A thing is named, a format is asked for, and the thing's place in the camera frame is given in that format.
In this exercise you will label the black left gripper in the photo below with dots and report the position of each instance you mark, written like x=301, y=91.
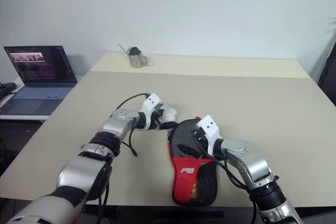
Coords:
x=156, y=121

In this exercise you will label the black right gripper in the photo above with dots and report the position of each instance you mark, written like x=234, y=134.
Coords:
x=200, y=141

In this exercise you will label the black and red paddle case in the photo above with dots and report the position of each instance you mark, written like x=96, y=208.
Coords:
x=189, y=179

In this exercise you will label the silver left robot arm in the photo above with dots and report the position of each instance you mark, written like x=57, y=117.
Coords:
x=84, y=169

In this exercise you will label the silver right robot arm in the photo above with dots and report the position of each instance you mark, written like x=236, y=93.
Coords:
x=254, y=163

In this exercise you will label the white rounded block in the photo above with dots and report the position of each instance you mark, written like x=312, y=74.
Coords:
x=170, y=114

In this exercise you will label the black lump in cup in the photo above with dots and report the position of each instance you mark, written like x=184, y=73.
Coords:
x=135, y=51

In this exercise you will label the thin metal stick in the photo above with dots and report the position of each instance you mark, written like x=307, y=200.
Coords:
x=123, y=48

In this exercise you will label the open blue laptop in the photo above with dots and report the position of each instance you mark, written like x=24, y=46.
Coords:
x=39, y=77

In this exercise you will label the dark chair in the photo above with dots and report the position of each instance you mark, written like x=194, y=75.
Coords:
x=328, y=77

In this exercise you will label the white side table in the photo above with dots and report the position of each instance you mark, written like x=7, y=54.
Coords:
x=10, y=117

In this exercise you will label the black device on side table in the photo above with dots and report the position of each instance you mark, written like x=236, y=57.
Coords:
x=6, y=89

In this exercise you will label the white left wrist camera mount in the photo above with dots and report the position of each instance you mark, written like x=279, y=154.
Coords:
x=151, y=103

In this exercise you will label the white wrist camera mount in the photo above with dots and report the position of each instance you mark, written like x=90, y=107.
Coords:
x=210, y=127
x=151, y=103

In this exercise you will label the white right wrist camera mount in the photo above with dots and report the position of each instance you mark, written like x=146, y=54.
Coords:
x=210, y=127

